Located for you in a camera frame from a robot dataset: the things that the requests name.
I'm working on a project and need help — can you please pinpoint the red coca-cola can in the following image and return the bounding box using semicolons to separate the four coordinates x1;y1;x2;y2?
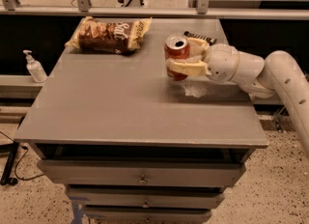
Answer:
164;33;190;81

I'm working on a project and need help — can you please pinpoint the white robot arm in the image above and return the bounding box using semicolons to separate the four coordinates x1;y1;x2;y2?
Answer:
164;34;309;154

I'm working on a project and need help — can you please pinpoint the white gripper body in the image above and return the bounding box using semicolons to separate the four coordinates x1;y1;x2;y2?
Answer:
205;43;239;82

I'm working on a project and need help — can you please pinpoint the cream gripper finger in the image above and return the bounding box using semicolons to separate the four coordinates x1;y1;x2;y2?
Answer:
188;38;210;57
166;58;208;76

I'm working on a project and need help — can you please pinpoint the black cable on floor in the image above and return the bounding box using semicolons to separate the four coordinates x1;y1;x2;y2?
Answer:
0;115;45;182

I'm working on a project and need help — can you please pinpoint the top grey drawer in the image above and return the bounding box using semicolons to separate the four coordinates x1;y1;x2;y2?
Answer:
38;160;245;187

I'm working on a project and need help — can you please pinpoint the black stand leg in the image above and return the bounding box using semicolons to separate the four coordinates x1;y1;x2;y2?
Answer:
0;142;18;185

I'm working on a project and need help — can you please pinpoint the white pump sanitizer bottle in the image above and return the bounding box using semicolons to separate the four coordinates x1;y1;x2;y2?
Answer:
23;50;47;83

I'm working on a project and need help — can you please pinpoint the grey drawer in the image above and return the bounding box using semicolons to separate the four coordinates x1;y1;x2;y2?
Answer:
83;207;211;223
38;160;245;187
66;187;224;209

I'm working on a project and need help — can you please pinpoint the dark wrapped snack bar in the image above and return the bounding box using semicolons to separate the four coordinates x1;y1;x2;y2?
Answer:
183;31;217;45

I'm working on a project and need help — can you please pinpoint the brown salt chip bag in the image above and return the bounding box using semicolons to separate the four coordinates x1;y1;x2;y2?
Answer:
66;16;152;54

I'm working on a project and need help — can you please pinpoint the bottom grey drawer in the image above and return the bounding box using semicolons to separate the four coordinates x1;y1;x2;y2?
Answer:
83;207;211;223

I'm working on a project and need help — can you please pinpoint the grey drawer cabinet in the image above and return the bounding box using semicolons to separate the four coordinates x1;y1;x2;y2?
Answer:
14;17;269;224

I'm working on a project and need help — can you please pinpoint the middle grey drawer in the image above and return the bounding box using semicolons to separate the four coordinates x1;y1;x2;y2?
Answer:
66;187;224;209

